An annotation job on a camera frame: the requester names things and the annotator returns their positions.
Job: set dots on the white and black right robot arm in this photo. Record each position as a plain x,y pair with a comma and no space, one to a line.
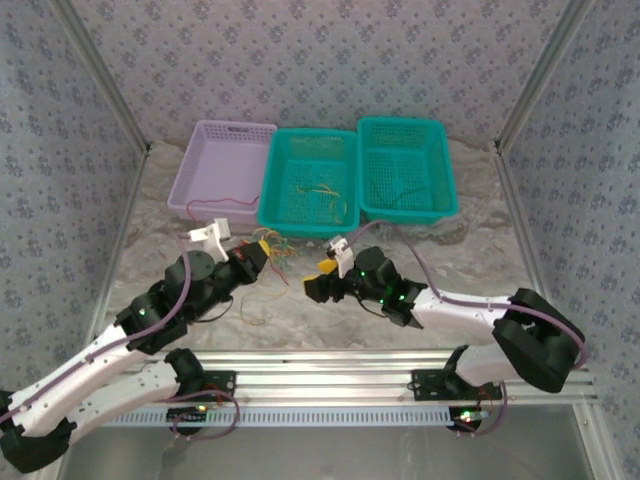
465,312

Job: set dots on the aluminium left upright post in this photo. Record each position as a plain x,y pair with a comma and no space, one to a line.
102,75

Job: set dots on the controller board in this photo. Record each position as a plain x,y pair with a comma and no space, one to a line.
467,417
187,413

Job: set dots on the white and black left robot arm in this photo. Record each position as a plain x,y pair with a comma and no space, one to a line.
75,370

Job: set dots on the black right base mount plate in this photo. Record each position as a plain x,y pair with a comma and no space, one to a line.
425,385

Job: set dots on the aluminium upright post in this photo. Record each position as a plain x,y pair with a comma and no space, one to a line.
102,75
542,75

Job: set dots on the left controller board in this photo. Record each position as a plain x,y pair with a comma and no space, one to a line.
187,413

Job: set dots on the right controller board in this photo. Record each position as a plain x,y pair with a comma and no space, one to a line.
467,417

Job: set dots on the lilac perforated plastic basket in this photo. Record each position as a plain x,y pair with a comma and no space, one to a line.
220,165

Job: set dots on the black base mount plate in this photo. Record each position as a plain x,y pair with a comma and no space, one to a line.
425,385
222,385

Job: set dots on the aluminium right upright post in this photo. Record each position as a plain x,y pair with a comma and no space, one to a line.
542,75

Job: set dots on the aluminium left side rail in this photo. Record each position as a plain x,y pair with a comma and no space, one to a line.
125,230

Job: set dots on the teal perforated plastic basket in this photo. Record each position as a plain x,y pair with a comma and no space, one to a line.
407,170
310,210

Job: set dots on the aluminium right side rail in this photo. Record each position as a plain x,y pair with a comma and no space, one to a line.
530,250

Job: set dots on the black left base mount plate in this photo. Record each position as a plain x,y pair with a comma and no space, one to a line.
222,385

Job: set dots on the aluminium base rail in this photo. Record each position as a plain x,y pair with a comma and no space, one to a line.
320,375

